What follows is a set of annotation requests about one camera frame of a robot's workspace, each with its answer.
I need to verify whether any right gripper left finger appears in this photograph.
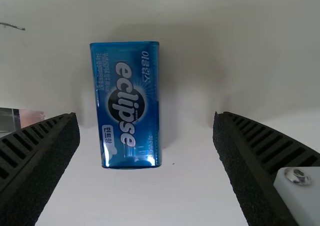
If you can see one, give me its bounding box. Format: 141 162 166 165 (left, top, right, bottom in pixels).
0 112 81 226

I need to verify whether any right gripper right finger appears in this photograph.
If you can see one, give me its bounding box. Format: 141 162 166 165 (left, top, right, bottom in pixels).
211 111 320 226

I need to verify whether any blue box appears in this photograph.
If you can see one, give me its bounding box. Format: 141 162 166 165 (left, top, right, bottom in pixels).
89 40 164 169

